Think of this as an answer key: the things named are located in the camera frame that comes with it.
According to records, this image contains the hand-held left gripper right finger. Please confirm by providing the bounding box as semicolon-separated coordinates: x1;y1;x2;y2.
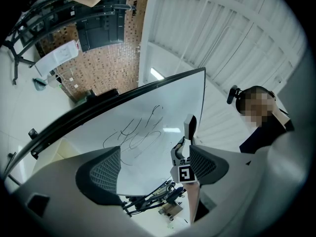
189;144;277;232

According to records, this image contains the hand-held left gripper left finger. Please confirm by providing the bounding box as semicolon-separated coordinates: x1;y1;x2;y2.
9;146;134;235

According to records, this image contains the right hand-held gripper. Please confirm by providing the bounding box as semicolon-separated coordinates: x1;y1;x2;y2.
169;114;199;184

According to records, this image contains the yellow whiteboard eraser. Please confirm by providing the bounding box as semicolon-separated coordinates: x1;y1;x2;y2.
54;136;84;163

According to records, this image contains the person's right forearm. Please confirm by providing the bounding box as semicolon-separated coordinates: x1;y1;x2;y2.
182;181;201;226

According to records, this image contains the white whiteboard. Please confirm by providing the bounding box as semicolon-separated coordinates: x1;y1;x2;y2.
0;67;207;197

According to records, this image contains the person's black shirt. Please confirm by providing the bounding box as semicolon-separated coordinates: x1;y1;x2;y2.
238;118;296;156

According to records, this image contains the ceiling tube light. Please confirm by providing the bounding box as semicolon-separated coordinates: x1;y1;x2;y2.
150;67;165;81

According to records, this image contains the teal dustpan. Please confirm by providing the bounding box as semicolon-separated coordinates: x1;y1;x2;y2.
33;77;47;92

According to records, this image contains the black monitor screen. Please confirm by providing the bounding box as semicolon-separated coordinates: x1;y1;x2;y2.
75;7;126;53

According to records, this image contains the black rolling stand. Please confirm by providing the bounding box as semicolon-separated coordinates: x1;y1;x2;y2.
1;2;137;85

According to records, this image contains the black head-mounted camera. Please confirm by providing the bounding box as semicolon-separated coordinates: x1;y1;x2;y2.
226;84;242;105

